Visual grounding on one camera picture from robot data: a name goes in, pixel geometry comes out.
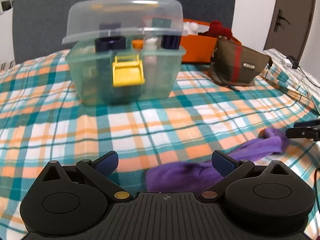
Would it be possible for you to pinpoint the brown door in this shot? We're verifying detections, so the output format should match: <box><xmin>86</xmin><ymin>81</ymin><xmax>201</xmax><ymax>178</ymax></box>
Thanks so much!
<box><xmin>264</xmin><ymin>0</ymin><xmax>316</xmax><ymax>60</ymax></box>

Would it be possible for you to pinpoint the dark blue bottle right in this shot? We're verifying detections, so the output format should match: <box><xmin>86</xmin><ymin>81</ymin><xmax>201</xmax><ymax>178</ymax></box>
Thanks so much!
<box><xmin>161</xmin><ymin>35</ymin><xmax>181</xmax><ymax>50</ymax></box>

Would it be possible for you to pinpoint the olive striped pouch bag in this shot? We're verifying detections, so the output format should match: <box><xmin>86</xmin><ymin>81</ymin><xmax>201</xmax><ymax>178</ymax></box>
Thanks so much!
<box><xmin>209</xmin><ymin>36</ymin><xmax>273</xmax><ymax>92</ymax></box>

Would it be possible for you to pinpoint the purple fleece cloth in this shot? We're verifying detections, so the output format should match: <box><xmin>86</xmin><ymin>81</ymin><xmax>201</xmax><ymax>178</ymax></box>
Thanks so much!
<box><xmin>145</xmin><ymin>127</ymin><xmax>291</xmax><ymax>195</ymax></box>

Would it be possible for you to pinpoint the yellow box latch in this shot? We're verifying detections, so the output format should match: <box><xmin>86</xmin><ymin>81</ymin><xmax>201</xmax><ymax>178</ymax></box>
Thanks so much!
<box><xmin>112</xmin><ymin>54</ymin><xmax>145</xmax><ymax>87</ymax></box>

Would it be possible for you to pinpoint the orange cap bottle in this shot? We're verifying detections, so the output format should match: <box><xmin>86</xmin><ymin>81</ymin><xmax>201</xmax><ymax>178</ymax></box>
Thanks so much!
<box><xmin>131</xmin><ymin>39</ymin><xmax>144</xmax><ymax>50</ymax></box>

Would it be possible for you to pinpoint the clear plastic box lid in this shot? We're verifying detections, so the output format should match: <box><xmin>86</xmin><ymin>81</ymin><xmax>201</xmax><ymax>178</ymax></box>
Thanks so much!
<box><xmin>62</xmin><ymin>0</ymin><xmax>184</xmax><ymax>44</ymax></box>

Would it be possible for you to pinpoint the red pompom plush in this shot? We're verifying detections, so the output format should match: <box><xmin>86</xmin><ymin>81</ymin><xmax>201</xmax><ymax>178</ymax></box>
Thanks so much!
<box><xmin>204</xmin><ymin>21</ymin><xmax>233</xmax><ymax>40</ymax></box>

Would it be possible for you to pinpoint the gray padded headboard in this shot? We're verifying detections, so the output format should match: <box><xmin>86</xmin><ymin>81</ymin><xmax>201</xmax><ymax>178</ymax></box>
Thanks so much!
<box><xmin>12</xmin><ymin>0</ymin><xmax>235</xmax><ymax>63</ymax></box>

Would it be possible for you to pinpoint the plaid bed sheet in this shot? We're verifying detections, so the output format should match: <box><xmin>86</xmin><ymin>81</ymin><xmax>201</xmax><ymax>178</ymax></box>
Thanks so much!
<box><xmin>1</xmin><ymin>49</ymin><xmax>319</xmax><ymax>239</ymax></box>

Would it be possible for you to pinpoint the white lotion bottle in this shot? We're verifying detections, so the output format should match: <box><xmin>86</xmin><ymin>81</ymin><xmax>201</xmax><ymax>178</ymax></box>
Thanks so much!
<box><xmin>143</xmin><ymin>37</ymin><xmax>158</xmax><ymax>51</ymax></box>

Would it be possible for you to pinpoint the black door handle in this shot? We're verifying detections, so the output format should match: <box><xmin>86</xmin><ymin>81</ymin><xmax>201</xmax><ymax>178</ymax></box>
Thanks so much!
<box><xmin>274</xmin><ymin>9</ymin><xmax>291</xmax><ymax>33</ymax></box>

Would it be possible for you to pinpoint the dark blue jar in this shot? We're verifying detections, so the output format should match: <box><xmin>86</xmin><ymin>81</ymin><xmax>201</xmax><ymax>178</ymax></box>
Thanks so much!
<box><xmin>94</xmin><ymin>22</ymin><xmax>126</xmax><ymax>53</ymax></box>

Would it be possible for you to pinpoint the white fluffy plush toy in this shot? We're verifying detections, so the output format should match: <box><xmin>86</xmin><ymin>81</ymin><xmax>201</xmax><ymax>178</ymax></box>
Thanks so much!
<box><xmin>183</xmin><ymin>21</ymin><xmax>203</xmax><ymax>35</ymax></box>

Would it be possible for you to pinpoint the green translucent storage box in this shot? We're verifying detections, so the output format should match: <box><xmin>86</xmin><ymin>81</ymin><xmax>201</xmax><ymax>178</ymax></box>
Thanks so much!
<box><xmin>66</xmin><ymin>37</ymin><xmax>185</xmax><ymax>106</ymax></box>

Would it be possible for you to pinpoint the orange cardboard box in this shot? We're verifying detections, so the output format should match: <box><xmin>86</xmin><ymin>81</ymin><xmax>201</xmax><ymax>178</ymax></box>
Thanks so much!
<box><xmin>180</xmin><ymin>19</ymin><xmax>241</xmax><ymax>64</ymax></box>

